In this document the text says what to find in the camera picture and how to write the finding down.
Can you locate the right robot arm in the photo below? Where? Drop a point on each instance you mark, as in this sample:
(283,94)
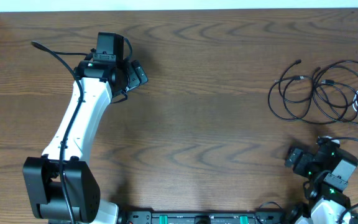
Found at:
(322,201)

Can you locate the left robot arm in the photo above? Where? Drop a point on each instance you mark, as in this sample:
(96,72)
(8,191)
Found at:
(60,185)

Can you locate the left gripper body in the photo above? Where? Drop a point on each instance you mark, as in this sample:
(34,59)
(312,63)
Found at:
(133,78)

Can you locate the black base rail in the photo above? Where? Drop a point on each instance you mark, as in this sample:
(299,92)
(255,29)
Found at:
(147,217)

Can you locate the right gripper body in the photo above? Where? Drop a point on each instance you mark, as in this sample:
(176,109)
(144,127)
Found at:
(306,166)

